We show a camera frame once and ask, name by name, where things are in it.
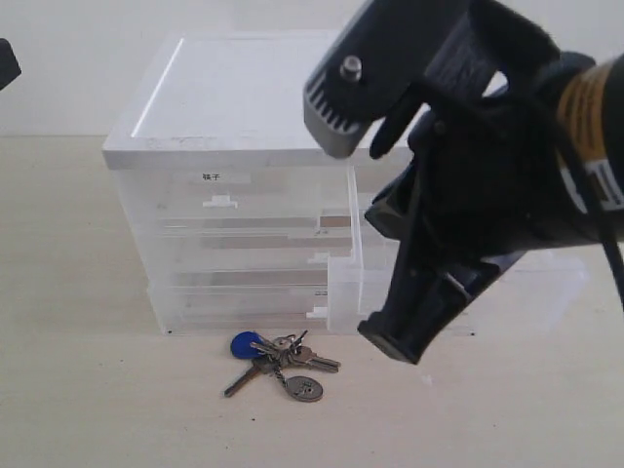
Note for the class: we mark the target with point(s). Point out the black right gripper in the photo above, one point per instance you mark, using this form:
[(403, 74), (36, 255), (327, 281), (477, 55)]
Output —
[(491, 176)]

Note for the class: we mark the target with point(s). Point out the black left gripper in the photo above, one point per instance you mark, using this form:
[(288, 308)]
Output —
[(9, 64)]

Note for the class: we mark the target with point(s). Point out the clear drawer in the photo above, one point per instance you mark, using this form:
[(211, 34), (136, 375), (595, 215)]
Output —
[(290, 197), (208, 310), (532, 297), (203, 253)]

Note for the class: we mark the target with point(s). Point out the key bunch with blue tag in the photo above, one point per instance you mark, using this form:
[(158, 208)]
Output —
[(273, 356)]

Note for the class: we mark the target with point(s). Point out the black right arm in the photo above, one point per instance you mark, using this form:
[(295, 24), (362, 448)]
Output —
[(594, 116)]

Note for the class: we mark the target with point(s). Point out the white translucent drawer cabinet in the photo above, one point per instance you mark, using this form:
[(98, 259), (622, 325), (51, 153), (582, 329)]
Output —
[(226, 102)]

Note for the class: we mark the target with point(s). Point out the clear bottom drawer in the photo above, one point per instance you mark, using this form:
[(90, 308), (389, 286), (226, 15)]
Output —
[(208, 310)]

